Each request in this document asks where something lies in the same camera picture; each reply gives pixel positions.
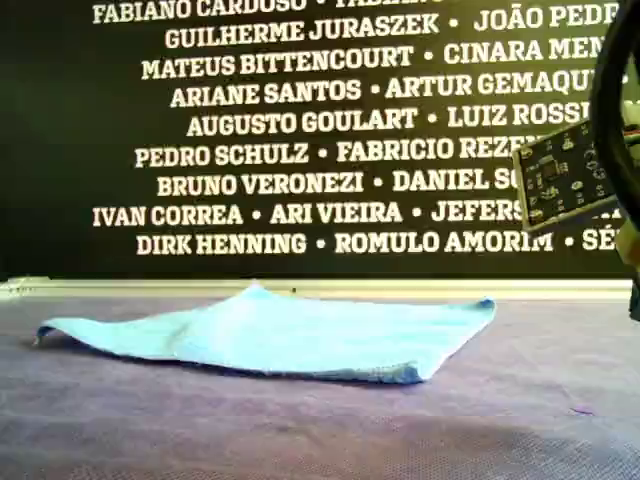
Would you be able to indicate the light blue microfiber cloth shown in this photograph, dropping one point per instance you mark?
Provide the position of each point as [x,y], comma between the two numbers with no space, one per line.
[300,340]

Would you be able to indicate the black wall banner white names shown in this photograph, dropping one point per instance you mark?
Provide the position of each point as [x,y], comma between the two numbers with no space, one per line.
[75,150]

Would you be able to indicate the purple table cover sheet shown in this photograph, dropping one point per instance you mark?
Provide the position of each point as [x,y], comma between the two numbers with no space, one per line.
[200,430]

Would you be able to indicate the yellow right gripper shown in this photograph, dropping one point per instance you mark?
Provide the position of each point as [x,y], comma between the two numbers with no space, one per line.
[630,250]

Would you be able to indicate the pink tape marker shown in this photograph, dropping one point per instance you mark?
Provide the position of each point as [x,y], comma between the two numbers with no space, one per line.
[582,410]

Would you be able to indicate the aluminium table frame rail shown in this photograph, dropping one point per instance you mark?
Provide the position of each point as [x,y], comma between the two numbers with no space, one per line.
[400,288]

